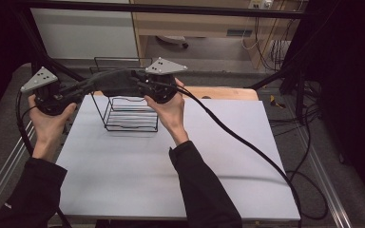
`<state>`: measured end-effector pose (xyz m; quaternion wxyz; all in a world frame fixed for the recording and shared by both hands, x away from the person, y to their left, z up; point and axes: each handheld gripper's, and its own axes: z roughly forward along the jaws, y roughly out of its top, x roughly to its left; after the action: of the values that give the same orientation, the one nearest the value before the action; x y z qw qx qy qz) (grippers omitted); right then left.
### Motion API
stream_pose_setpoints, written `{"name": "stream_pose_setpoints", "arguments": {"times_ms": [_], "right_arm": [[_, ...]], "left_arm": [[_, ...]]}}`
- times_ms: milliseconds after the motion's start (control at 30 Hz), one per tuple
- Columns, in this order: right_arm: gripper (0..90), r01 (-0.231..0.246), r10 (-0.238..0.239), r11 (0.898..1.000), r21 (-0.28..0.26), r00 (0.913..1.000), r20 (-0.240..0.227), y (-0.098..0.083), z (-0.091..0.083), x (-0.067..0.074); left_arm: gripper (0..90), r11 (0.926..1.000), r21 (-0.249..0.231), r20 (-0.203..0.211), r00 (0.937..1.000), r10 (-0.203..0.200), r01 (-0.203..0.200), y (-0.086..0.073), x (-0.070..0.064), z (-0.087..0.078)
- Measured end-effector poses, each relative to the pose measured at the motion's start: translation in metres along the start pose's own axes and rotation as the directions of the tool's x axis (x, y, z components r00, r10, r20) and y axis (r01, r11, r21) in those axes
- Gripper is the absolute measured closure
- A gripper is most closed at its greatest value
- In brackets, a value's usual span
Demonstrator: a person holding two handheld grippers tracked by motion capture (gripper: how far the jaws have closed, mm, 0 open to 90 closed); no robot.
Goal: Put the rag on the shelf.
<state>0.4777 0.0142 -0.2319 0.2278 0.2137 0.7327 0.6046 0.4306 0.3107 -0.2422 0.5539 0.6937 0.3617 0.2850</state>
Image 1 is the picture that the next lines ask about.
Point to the yellow and black tape piece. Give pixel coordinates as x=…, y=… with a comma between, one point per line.
x=277, y=102

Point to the white power strip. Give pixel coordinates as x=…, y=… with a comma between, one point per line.
x=259, y=3

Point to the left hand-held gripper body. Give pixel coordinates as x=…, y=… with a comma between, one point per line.
x=46, y=95

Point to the wooden board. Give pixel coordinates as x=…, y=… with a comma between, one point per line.
x=228, y=93

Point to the black curtain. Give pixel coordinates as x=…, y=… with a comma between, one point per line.
x=345, y=79
x=0, y=47

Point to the black metal frame bar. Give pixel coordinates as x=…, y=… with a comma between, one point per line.
x=158, y=9

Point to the aluminium rail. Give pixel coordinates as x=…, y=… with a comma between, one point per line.
x=3, y=177
x=326, y=186

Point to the office chair base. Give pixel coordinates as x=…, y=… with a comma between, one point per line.
x=174, y=40

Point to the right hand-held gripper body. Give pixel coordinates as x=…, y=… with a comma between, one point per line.
x=160, y=85

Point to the person's left hand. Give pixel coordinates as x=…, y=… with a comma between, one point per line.
x=49, y=126

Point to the person's right hand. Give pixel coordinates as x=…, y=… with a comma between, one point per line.
x=171, y=114

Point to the white cabinet panel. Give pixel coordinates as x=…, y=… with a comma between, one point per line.
x=82, y=33

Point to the grey towel with black trim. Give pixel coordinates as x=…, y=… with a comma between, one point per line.
x=115, y=83

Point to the light wooden desk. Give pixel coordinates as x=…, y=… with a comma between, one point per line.
x=202, y=23

